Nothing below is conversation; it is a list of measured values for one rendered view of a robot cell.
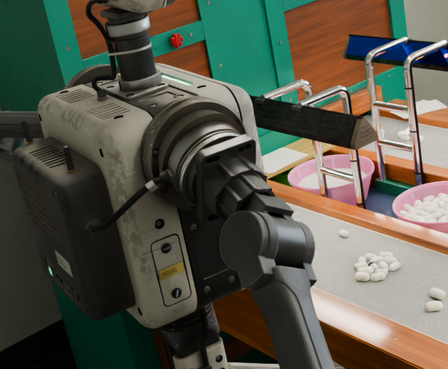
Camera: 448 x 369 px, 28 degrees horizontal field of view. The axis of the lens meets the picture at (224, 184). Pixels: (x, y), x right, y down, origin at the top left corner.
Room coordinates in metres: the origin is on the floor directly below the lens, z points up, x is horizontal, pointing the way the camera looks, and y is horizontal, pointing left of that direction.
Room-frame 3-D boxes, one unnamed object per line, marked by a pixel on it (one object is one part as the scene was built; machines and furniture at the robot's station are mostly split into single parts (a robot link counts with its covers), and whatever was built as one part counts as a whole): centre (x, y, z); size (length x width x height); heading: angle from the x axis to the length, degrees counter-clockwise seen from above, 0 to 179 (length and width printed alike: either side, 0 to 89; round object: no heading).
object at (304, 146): (2.77, -0.21, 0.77); 0.33 x 0.15 x 0.01; 123
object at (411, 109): (2.55, -0.59, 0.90); 0.20 x 0.19 x 0.45; 33
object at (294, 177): (2.58, -0.33, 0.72); 0.27 x 0.27 x 0.10
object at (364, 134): (2.29, -0.19, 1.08); 0.62 x 0.08 x 0.07; 33
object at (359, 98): (3.00, -0.47, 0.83); 0.30 x 0.06 x 0.07; 123
